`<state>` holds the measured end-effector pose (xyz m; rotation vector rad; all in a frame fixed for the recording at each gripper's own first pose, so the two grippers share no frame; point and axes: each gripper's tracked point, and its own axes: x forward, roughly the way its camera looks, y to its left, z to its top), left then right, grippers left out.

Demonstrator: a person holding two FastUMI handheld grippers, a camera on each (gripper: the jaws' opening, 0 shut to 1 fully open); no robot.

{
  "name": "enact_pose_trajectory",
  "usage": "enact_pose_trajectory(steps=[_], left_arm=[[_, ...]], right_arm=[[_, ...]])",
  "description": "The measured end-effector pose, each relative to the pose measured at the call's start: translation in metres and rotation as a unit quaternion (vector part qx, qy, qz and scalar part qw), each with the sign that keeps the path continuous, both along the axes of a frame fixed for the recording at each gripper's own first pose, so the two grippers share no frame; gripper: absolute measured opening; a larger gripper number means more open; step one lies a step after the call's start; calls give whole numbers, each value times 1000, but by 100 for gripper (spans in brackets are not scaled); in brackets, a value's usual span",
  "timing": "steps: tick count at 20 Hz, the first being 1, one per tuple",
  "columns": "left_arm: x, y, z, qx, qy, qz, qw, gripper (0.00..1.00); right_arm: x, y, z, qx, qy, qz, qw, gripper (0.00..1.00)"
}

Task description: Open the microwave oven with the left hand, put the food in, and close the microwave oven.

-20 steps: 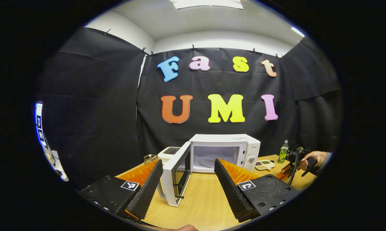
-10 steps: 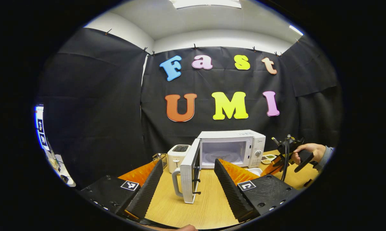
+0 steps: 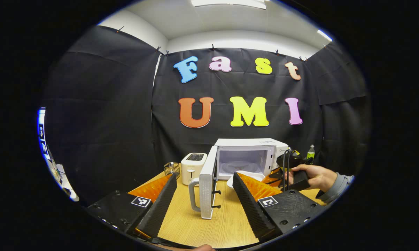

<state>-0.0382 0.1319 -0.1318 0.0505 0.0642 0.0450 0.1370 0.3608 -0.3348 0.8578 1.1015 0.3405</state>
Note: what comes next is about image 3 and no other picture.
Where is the white toaster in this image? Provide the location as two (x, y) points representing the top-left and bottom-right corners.
(181, 153), (208, 186)

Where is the white microwave oven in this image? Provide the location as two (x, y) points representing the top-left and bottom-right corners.
(188, 138), (289, 220)

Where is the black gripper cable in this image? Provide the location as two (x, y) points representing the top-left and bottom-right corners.
(281, 148), (293, 192)

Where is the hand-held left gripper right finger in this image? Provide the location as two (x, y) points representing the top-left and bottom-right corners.
(232, 172), (327, 243)

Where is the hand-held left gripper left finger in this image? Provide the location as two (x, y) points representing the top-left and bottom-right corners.
(85, 173), (178, 241)

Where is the small wire basket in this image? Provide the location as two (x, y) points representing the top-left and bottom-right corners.
(164, 162), (180, 179)

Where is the white printed board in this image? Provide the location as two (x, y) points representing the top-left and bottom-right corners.
(38, 107), (80, 202)

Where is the white plate of food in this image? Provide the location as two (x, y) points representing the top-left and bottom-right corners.
(226, 171), (265, 189)

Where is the black backdrop cloth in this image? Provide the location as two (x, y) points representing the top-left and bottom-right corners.
(39, 25), (372, 206)

